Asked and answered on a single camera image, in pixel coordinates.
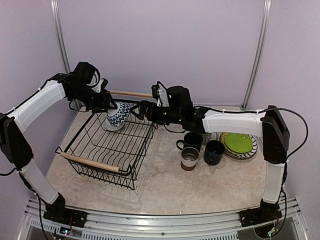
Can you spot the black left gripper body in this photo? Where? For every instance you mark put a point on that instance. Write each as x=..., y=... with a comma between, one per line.
x=93, y=101

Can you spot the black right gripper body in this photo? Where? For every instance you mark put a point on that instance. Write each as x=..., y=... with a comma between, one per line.
x=156, y=117

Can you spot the blue white patterned bowl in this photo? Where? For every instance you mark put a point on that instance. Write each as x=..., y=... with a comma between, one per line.
x=116, y=118

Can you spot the dark green mug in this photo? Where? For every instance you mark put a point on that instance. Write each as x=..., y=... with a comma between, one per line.
x=191, y=139

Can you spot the brown white small cup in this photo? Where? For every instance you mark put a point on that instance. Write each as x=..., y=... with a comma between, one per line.
x=189, y=158

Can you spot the white floral patterned mug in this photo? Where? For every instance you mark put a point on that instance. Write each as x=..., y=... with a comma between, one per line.
x=206, y=137

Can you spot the dark blue cup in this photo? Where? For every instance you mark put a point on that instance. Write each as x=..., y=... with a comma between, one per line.
x=213, y=152

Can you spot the woven bamboo tray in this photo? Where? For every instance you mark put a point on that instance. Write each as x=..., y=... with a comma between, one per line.
x=226, y=147

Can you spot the green plastic plate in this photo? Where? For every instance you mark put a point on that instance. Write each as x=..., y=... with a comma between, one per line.
x=239, y=143

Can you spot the grey reindeer snowflake plate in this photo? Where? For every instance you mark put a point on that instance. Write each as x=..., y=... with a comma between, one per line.
x=240, y=156

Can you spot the white black striped plate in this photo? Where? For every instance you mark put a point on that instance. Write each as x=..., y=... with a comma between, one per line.
x=253, y=150

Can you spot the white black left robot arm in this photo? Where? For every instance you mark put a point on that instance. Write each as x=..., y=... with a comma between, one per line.
x=83, y=84

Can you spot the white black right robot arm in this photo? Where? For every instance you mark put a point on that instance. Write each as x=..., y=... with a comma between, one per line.
x=174, y=106

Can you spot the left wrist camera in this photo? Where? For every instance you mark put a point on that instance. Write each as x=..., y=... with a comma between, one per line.
x=100, y=85

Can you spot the black wire dish rack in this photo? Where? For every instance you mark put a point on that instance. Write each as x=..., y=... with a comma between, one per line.
x=116, y=156

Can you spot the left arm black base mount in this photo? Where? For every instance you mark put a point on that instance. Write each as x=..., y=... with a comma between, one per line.
x=70, y=217

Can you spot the aluminium front frame rail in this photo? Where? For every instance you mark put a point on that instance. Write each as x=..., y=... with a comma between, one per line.
x=103, y=225

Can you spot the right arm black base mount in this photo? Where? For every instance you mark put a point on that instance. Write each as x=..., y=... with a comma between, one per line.
x=255, y=216

